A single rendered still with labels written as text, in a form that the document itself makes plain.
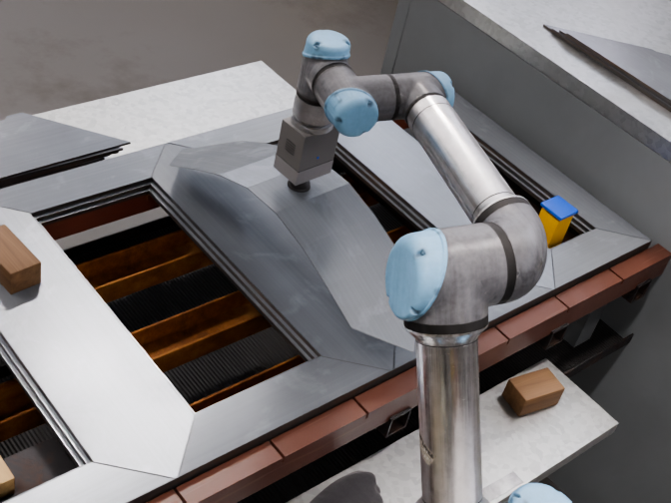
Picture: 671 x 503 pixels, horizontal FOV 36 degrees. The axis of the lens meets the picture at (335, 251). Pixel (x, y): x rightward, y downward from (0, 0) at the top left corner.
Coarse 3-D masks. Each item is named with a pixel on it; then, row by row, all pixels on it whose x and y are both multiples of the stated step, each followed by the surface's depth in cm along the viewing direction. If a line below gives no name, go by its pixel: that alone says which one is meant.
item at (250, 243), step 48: (336, 144) 232; (480, 144) 244; (144, 192) 208; (192, 192) 208; (240, 192) 211; (384, 192) 223; (528, 192) 235; (192, 240) 201; (240, 240) 199; (288, 240) 202; (240, 288) 192; (288, 288) 191; (0, 336) 171; (288, 336) 185; (336, 336) 184
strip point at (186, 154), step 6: (222, 144) 212; (228, 144) 211; (186, 150) 212; (192, 150) 211; (198, 150) 210; (204, 150) 209; (210, 150) 208; (180, 156) 207; (186, 156) 206; (192, 156) 205; (174, 162) 203
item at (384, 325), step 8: (384, 312) 180; (392, 312) 181; (368, 320) 178; (376, 320) 178; (384, 320) 179; (392, 320) 180; (400, 320) 181; (360, 328) 176; (368, 328) 177; (376, 328) 178; (384, 328) 179; (392, 328) 179; (400, 328) 180; (376, 336) 177; (384, 336) 178; (392, 336) 179; (400, 336) 180
